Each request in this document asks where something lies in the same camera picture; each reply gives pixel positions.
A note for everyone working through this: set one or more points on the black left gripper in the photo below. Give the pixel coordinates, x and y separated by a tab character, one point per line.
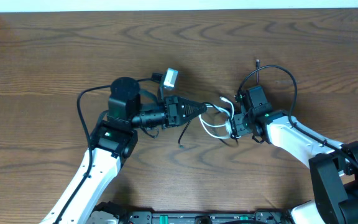
174	114

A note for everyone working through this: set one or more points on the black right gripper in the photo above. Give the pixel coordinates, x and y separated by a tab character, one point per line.
240	129

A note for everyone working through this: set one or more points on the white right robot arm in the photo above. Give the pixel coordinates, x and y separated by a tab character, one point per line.
333	165

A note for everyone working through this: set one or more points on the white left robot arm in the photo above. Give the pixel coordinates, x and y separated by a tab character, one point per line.
112	141

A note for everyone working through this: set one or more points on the black mounting rail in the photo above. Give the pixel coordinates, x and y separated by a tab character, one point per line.
108	212

